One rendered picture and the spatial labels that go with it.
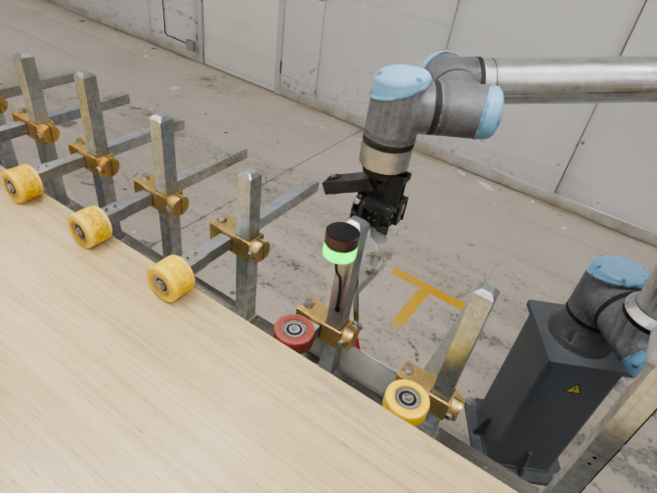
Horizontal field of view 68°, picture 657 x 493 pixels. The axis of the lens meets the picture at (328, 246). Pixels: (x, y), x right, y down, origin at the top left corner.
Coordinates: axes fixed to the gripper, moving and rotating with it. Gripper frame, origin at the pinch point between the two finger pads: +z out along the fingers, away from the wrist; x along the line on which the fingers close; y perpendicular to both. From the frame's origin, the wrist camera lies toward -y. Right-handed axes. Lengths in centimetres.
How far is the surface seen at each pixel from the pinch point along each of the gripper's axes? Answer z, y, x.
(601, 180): 73, 42, 256
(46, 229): 11, -62, -30
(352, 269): -2.5, 4.4, -9.4
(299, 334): 10.8, 0.0, -18.2
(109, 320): 10.9, -29.6, -38.2
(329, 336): 16.3, 2.6, -10.2
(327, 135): 100, -143, 226
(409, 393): 10.1, 23.4, -17.5
